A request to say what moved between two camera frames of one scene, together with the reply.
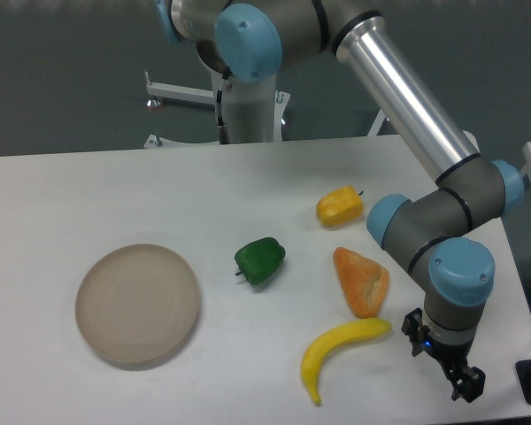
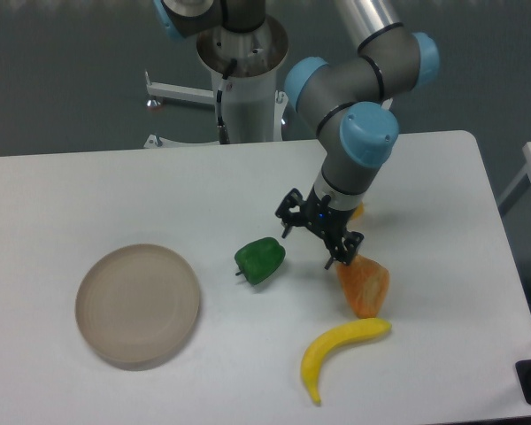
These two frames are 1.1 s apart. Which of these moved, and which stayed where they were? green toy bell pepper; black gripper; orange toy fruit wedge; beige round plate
Moved: black gripper
Stayed: orange toy fruit wedge; beige round plate; green toy bell pepper
